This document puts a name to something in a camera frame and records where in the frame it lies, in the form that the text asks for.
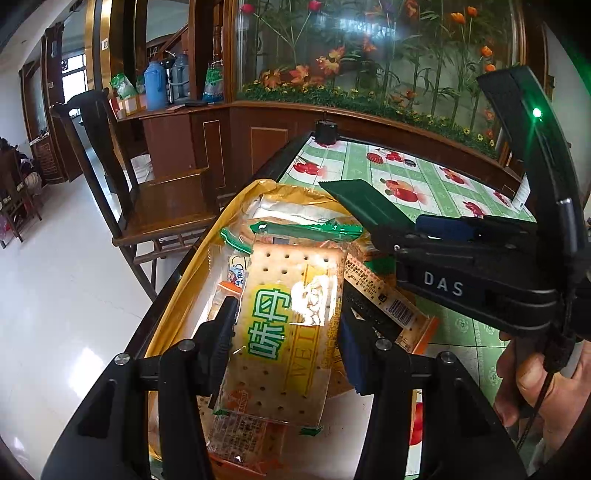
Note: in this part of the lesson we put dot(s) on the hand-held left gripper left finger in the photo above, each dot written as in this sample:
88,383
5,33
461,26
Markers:
226,330

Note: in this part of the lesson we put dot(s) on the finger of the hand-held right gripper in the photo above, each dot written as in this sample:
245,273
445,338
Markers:
443,225
392,240

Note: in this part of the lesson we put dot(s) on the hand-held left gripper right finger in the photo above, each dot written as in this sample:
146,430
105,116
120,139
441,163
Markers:
353,364

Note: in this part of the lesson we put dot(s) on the round cracker packet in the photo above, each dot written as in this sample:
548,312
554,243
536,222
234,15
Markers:
239,272

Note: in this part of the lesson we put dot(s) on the orange-ended cracker packet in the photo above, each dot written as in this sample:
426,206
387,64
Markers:
235,438
392,300

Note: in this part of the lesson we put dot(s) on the person's right hand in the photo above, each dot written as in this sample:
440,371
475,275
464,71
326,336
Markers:
512,392

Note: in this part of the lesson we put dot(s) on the small black object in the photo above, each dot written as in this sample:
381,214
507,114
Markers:
325,131

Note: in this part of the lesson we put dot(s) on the dark wooden chair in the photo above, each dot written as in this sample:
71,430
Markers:
161,207
14,203

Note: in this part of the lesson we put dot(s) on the glass flower display partition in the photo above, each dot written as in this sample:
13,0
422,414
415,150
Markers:
369,55

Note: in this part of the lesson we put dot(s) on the wooden cabinet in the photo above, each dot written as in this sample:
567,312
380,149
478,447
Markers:
184,138

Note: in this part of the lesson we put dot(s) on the green plastic bag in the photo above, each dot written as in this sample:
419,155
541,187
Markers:
214,83

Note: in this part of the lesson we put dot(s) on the small yellow carton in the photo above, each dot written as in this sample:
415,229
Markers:
133,105

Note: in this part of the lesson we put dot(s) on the blue thermos flask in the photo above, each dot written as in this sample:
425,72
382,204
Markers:
152,85

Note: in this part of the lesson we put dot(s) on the grey thermos flask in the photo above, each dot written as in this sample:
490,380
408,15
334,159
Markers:
179,78

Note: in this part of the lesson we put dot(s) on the green snack bag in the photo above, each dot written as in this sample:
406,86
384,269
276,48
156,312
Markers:
123,85

